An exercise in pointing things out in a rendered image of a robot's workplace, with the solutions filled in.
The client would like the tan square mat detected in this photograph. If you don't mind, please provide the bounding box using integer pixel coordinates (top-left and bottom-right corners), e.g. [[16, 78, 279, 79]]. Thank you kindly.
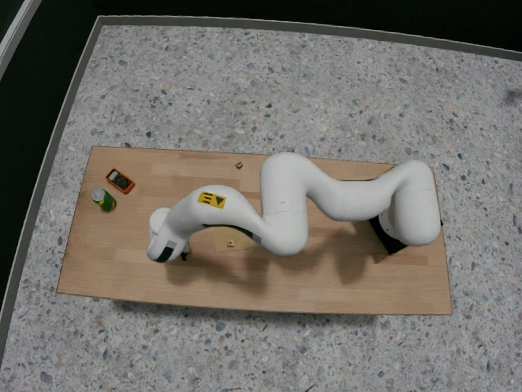
[[213, 226, 250, 253]]

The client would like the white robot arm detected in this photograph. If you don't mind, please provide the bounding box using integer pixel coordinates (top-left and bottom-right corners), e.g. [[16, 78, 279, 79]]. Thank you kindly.
[[147, 152, 441, 263]]

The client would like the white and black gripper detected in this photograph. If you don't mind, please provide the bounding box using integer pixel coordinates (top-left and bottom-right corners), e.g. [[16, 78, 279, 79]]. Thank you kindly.
[[180, 243, 190, 261]]

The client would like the green drink can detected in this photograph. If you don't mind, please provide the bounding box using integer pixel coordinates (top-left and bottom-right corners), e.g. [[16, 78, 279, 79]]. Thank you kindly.
[[92, 188, 116, 211]]

